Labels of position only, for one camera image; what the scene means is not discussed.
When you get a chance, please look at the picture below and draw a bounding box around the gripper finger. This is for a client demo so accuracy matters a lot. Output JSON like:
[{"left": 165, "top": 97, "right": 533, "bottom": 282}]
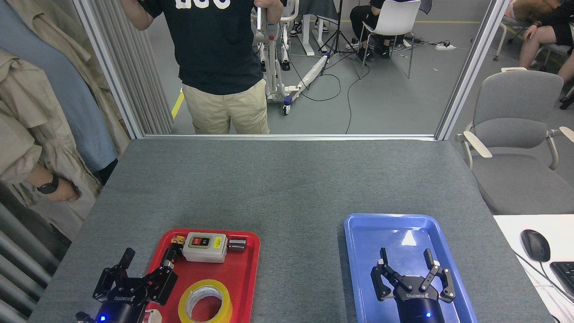
[
  {"left": 146, "top": 246, "right": 182, "bottom": 306},
  {"left": 93, "top": 248, "right": 135, "bottom": 301},
  {"left": 419, "top": 249, "right": 457, "bottom": 303},
  {"left": 371, "top": 248, "right": 404, "bottom": 301}
]

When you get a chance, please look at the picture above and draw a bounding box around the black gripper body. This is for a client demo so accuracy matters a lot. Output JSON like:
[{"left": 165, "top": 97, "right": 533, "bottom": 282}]
[
  {"left": 100, "top": 278, "right": 155, "bottom": 323},
  {"left": 393, "top": 275, "right": 445, "bottom": 323}
]

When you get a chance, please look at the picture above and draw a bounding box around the yellow tape roll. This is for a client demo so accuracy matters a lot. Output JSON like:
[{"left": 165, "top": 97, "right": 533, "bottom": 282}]
[{"left": 178, "top": 279, "right": 233, "bottom": 323}]

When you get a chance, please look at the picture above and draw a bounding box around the person's hand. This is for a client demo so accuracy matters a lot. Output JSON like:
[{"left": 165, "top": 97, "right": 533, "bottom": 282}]
[
  {"left": 53, "top": 179, "right": 81, "bottom": 202},
  {"left": 254, "top": 0, "right": 284, "bottom": 22}
]

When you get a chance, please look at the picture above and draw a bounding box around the blue plastic tray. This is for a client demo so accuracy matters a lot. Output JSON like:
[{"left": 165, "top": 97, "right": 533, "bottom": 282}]
[{"left": 344, "top": 214, "right": 478, "bottom": 323}]

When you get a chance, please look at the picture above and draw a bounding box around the red plastic tray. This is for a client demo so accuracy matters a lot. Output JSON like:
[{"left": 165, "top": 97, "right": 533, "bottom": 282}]
[{"left": 135, "top": 229, "right": 261, "bottom": 323}]

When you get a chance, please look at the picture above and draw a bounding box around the white desk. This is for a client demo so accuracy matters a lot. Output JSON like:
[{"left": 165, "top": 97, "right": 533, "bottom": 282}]
[{"left": 493, "top": 214, "right": 574, "bottom": 323}]

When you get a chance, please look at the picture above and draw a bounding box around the black computer mouse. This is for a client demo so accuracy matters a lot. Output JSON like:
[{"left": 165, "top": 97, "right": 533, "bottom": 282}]
[{"left": 520, "top": 229, "right": 551, "bottom": 263}]

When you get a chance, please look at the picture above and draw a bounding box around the black wrist watch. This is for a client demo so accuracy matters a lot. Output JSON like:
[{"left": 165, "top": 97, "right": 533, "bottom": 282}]
[{"left": 37, "top": 174, "right": 60, "bottom": 195}]

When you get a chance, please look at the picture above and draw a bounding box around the black keyboard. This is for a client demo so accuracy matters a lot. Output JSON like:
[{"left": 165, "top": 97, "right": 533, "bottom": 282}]
[{"left": 550, "top": 261, "right": 574, "bottom": 299}]

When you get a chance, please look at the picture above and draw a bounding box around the person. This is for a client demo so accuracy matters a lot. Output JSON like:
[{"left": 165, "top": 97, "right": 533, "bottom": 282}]
[
  {"left": 511, "top": 0, "right": 574, "bottom": 83},
  {"left": 0, "top": 0, "right": 130, "bottom": 245},
  {"left": 350, "top": 0, "right": 433, "bottom": 61},
  {"left": 120, "top": 0, "right": 284, "bottom": 134}
]

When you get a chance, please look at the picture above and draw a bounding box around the grey armchair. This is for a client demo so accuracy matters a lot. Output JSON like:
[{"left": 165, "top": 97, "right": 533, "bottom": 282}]
[{"left": 455, "top": 70, "right": 574, "bottom": 215}]

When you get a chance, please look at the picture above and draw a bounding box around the grey ribbed panel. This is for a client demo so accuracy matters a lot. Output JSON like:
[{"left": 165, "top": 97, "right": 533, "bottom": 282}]
[{"left": 85, "top": 0, "right": 174, "bottom": 134}]

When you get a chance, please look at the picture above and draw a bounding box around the white stand on wheels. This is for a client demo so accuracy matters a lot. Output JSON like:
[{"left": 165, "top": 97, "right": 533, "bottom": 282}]
[{"left": 251, "top": 0, "right": 332, "bottom": 116}]

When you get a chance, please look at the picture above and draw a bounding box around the black tripod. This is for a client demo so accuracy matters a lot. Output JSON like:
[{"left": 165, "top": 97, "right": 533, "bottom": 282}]
[{"left": 318, "top": 0, "right": 359, "bottom": 77}]

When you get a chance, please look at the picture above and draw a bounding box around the white desk leg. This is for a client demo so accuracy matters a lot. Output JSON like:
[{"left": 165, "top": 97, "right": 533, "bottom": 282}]
[{"left": 298, "top": 13, "right": 330, "bottom": 57}]

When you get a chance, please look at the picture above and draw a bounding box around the white chair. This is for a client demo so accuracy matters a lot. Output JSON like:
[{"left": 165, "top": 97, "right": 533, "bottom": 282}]
[{"left": 357, "top": 0, "right": 422, "bottom": 80}]

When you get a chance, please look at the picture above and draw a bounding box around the white switch box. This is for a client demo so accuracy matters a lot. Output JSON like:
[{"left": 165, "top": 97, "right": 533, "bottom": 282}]
[{"left": 183, "top": 232, "right": 228, "bottom": 263}]

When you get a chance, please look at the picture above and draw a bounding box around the silver table rail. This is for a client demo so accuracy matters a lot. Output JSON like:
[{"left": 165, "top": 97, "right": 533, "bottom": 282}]
[{"left": 143, "top": 134, "right": 438, "bottom": 142}]

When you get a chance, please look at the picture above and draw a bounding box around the black floor cable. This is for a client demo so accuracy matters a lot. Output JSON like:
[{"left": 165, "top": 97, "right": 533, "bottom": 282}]
[{"left": 287, "top": 54, "right": 373, "bottom": 134}]

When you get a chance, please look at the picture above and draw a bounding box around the silver post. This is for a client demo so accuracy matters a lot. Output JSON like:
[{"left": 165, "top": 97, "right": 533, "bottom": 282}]
[
  {"left": 435, "top": 0, "right": 511, "bottom": 140},
  {"left": 73, "top": 0, "right": 144, "bottom": 139}
]

